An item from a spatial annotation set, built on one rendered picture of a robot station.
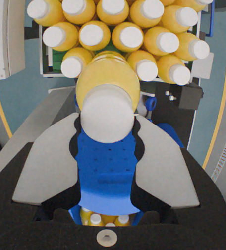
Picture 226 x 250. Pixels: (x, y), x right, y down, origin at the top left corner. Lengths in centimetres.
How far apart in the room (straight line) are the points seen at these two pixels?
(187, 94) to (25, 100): 151
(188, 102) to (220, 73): 135
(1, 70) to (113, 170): 31
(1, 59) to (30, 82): 127
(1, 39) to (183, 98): 46
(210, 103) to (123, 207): 165
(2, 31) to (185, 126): 155
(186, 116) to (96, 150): 128
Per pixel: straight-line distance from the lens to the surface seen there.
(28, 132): 89
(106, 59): 17
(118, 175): 31
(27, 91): 166
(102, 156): 34
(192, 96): 46
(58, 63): 51
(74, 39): 35
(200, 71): 62
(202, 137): 203
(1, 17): 36
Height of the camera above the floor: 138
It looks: 60 degrees down
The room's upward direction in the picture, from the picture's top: 178 degrees clockwise
